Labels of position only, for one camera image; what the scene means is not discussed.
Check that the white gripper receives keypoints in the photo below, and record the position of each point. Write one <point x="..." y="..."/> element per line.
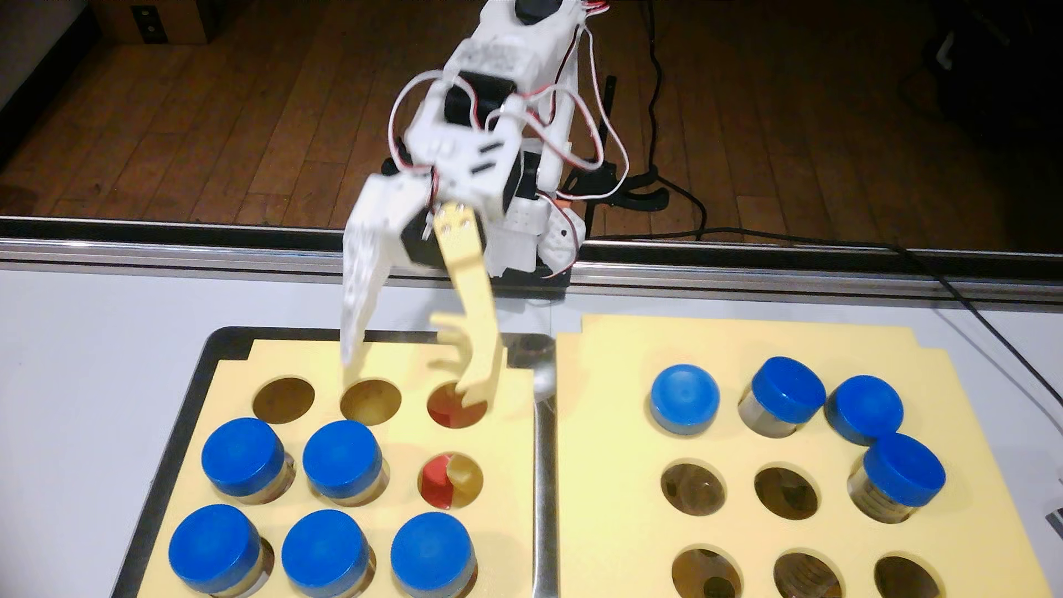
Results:
<point x="383" y="203"/>

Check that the blue capped test tube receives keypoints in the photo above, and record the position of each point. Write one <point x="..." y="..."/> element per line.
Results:
<point x="242" y="456"/>
<point x="343" y="458"/>
<point x="789" y="389"/>
<point x="433" y="553"/>
<point x="215" y="548"/>
<point x="325" y="552"/>
<point x="864" y="407"/>
<point x="903" y="469"/>
<point x="685" y="399"/>

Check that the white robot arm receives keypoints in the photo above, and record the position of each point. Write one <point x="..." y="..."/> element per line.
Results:
<point x="498" y="54"/>

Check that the metal tray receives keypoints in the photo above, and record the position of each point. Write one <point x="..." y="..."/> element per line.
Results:
<point x="544" y="498"/>

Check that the yellow foam rack in tray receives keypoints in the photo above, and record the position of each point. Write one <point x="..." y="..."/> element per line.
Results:
<point x="506" y="515"/>

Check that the large yellow foam rack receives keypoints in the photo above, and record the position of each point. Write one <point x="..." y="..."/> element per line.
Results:
<point x="614" y="498"/>

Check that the cardboard box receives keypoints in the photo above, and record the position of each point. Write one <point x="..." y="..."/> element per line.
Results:
<point x="178" y="21"/>

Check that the black bag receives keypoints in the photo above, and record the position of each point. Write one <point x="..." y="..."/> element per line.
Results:
<point x="996" y="75"/>

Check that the grey object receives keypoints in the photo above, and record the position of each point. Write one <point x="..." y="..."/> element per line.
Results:
<point x="1056" y="521"/>

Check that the aluminium table edge rail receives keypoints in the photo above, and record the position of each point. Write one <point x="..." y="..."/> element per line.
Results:
<point x="83" y="249"/>

